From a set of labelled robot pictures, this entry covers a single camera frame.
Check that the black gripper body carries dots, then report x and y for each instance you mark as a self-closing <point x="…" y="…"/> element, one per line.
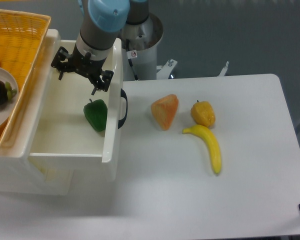
<point x="87" y="62"/>

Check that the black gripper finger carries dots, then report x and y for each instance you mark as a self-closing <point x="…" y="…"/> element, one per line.
<point x="101" y="81"/>
<point x="63" y="62"/>

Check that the green bell pepper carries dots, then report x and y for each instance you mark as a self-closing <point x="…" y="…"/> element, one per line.
<point x="96" y="113"/>

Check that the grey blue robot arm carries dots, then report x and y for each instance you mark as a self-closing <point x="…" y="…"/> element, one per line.
<point x="102" y="22"/>

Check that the open upper white drawer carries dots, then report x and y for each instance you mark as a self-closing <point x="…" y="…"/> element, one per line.
<point x="64" y="139"/>

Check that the yellow bell pepper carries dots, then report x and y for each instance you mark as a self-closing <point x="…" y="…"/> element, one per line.
<point x="203" y="114"/>

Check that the yellow woven basket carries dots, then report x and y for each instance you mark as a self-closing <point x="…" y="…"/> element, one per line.
<point x="21" y="39"/>

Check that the orange bread wedge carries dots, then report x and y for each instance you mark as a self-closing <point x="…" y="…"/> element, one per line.
<point x="164" y="110"/>

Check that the dark purple mangosteen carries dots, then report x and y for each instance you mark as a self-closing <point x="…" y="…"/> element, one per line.
<point x="6" y="92"/>

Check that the white plate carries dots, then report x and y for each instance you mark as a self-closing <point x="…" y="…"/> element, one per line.
<point x="7" y="109"/>

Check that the yellow banana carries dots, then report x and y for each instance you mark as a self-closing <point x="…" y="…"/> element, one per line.
<point x="211" y="143"/>

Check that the black drawer handle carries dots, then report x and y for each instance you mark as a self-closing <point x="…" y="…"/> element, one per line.
<point x="124" y="108"/>

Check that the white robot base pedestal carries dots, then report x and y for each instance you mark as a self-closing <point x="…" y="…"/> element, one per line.
<point x="139" y="51"/>

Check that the white metal bracket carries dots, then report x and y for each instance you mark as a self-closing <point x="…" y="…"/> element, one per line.
<point x="224" y="70"/>

